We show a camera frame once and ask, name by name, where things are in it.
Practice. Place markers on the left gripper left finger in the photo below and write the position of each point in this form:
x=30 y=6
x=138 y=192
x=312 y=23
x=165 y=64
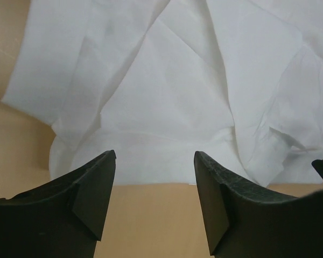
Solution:
x=62 y=218

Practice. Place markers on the white long sleeve shirt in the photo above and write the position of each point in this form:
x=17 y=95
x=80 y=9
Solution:
x=156 y=81

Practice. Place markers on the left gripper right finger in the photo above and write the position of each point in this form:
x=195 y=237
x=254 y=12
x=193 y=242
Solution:
x=244 y=219

